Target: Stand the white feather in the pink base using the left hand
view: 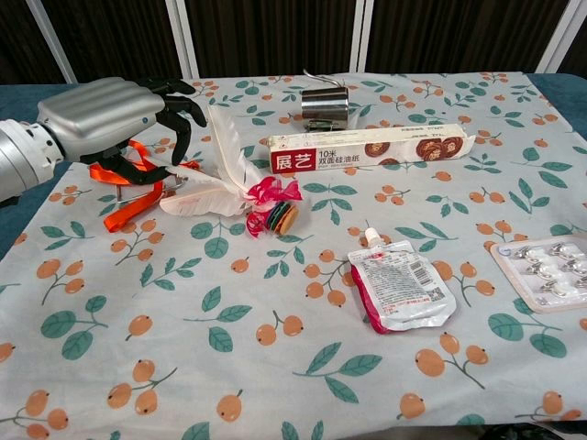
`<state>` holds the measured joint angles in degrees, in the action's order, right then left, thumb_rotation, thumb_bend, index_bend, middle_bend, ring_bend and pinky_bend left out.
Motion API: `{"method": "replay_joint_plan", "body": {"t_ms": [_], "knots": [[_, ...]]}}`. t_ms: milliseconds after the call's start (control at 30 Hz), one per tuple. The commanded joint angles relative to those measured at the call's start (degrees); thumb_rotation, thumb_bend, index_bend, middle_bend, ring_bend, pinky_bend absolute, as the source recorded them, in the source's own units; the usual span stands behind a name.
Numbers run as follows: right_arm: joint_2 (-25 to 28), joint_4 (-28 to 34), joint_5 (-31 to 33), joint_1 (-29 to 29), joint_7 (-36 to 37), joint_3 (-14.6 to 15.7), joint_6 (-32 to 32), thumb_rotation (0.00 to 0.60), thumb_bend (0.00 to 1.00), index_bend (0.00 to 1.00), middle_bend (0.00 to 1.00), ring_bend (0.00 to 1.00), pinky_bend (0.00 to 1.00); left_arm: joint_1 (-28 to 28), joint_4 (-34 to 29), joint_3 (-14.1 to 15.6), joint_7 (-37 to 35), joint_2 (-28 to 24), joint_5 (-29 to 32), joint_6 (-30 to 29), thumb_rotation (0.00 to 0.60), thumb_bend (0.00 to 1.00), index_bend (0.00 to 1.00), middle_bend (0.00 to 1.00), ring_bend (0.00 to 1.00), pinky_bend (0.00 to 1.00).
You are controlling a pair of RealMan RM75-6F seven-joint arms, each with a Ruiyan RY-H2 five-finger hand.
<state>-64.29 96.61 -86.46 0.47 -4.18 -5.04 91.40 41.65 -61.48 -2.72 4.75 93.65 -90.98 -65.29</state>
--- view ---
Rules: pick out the floral fruit print tablecloth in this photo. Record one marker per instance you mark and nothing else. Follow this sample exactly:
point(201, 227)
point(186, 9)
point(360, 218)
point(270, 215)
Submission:
point(293, 284)

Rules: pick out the blister pack of metal hooks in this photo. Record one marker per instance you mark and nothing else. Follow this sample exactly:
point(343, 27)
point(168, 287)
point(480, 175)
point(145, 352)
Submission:
point(546, 272)

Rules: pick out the white metal frame post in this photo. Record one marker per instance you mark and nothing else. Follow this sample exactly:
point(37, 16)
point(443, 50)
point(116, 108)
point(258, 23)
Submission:
point(358, 36)
point(561, 34)
point(55, 39)
point(183, 36)

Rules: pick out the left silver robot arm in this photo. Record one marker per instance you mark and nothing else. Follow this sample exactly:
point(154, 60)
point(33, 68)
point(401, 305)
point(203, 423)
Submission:
point(20, 153)

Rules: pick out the white feather shuttlecock pink ribbon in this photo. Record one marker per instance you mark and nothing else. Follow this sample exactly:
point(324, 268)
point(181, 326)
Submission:
point(238, 183)

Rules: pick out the orange ribbon with metal clip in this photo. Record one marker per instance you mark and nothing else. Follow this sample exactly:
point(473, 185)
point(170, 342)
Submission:
point(130, 201)

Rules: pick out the baking paper box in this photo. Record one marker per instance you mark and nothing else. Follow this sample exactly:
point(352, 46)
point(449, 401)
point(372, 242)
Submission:
point(367, 149)

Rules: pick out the white spout pouch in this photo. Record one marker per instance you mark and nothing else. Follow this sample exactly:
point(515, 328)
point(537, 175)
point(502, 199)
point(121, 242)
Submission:
point(399, 289)

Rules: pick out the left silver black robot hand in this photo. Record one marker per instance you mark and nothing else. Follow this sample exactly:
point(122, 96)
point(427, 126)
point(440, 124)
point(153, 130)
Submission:
point(98, 119)

